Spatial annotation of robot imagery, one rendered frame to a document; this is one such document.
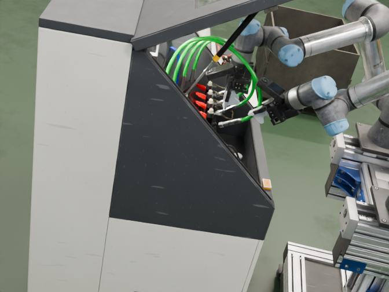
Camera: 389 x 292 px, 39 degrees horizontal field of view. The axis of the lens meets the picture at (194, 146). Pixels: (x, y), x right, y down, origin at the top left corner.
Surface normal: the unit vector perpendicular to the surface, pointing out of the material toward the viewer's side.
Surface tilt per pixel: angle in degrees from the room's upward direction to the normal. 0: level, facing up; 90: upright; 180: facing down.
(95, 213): 90
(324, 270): 0
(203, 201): 90
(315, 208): 0
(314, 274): 0
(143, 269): 90
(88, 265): 90
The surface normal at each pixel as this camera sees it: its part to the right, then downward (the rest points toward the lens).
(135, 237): 0.00, 0.54
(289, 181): 0.18, -0.83
